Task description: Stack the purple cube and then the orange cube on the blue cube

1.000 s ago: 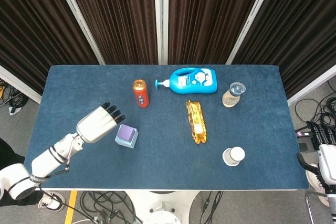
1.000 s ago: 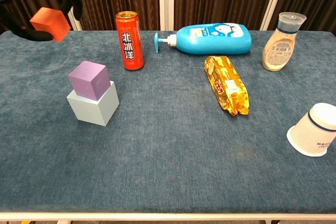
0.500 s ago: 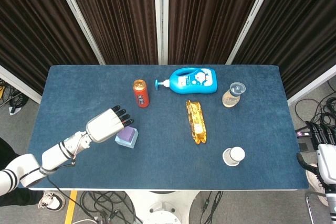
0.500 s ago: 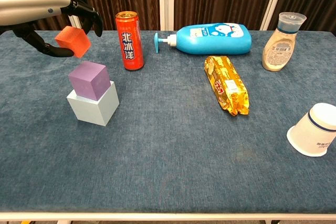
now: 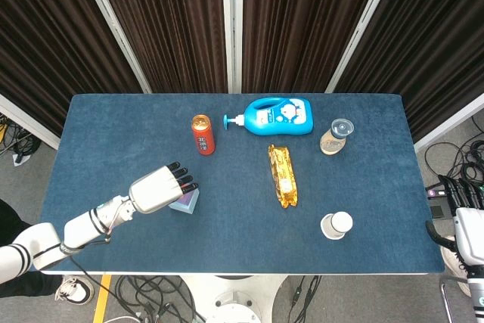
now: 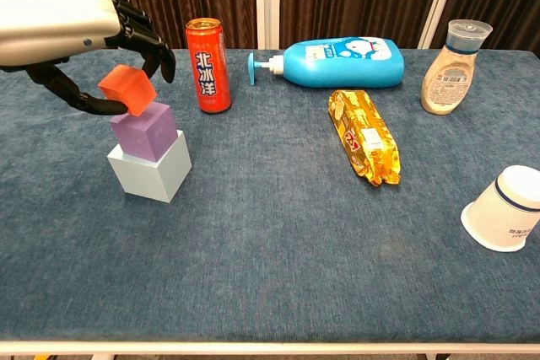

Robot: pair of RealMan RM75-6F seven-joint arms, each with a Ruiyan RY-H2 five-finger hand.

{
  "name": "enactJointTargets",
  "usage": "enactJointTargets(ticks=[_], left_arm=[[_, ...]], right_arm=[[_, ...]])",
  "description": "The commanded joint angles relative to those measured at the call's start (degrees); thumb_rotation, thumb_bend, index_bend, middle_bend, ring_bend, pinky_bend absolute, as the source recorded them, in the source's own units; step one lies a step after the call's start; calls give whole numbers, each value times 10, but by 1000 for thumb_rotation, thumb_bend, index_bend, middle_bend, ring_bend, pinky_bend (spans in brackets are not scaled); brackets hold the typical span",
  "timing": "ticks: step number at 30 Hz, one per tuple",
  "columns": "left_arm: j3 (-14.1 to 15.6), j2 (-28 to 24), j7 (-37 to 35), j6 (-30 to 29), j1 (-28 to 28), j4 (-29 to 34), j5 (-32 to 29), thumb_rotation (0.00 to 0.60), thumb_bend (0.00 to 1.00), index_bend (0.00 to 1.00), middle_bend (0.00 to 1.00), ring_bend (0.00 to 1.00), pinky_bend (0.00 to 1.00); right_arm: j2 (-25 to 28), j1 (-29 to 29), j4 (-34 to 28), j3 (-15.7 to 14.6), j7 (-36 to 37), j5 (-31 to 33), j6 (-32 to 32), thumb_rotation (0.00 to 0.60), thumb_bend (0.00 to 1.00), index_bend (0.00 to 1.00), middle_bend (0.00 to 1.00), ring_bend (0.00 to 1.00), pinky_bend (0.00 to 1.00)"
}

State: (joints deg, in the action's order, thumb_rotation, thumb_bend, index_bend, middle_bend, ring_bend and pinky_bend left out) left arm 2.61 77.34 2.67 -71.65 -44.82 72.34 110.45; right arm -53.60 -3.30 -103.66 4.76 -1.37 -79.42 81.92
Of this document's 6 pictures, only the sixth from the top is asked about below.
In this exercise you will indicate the large light blue cube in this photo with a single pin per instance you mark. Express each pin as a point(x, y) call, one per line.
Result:
point(152, 178)

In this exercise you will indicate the white table frame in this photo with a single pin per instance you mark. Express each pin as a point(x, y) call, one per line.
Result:
point(270, 348)

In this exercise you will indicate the small orange block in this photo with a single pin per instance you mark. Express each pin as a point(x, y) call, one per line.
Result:
point(131, 86)

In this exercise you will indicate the red soda can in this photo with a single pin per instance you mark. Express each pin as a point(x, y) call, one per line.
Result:
point(208, 69)

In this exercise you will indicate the blue pump lotion bottle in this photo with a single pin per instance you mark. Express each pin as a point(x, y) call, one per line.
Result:
point(337, 65)

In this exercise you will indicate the golden snack package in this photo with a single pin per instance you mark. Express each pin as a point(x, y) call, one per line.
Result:
point(363, 132)

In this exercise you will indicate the white paper cup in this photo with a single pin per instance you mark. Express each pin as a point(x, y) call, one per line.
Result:
point(502, 212)

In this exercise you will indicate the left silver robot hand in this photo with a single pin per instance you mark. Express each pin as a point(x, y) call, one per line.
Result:
point(50, 14)

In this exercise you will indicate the blue fabric table cover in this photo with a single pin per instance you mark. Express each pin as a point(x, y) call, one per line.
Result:
point(295, 250)

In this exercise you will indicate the medium purple cube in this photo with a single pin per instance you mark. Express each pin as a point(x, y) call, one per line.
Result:
point(145, 134)

